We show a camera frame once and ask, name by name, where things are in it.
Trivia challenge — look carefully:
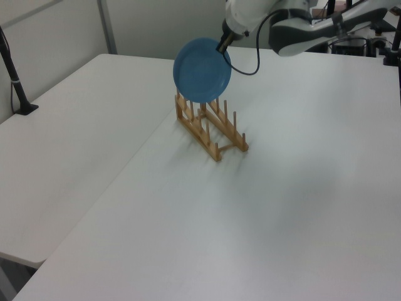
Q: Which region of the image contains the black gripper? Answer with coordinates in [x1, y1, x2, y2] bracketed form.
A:
[216, 26, 239, 53]

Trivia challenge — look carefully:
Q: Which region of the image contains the blue plate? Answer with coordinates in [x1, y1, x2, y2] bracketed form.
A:
[173, 37, 232, 103]

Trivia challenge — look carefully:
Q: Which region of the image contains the wooden plate rack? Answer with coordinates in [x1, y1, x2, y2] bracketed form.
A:
[174, 88, 249, 162]

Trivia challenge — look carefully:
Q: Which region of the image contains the black equipment box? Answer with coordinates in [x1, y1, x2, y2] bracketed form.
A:
[332, 36, 368, 56]

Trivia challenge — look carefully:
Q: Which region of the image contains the black clamp stand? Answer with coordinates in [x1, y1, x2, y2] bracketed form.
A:
[382, 15, 401, 66]

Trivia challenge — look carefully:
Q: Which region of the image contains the black pole stand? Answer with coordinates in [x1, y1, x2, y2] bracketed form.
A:
[0, 26, 40, 117]

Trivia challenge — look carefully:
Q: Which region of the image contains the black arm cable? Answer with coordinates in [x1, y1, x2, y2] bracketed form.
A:
[222, 9, 283, 77]

